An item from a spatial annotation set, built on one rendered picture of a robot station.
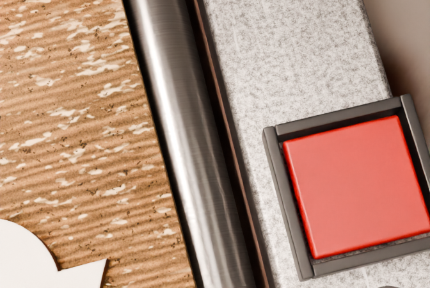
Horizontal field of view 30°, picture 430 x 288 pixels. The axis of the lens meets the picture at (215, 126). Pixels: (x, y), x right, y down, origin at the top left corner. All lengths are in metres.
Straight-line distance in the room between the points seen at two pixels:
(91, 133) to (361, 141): 0.13
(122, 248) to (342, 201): 0.11
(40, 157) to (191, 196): 0.08
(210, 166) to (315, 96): 0.07
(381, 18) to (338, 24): 0.75
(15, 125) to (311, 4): 0.17
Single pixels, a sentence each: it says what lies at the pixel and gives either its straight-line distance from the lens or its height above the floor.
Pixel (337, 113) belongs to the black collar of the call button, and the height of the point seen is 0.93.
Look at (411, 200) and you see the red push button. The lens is 0.40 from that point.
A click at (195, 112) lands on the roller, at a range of 0.41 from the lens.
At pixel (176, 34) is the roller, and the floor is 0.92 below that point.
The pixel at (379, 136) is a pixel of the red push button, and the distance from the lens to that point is 0.40.
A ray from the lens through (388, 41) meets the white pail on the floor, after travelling 1.22.
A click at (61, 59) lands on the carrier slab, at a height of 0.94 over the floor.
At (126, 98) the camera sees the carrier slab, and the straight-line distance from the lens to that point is 0.40.
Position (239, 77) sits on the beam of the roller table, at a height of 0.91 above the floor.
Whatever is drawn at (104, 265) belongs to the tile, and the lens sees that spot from 0.37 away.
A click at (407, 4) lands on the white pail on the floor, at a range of 1.12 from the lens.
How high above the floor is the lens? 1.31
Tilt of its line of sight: 75 degrees down
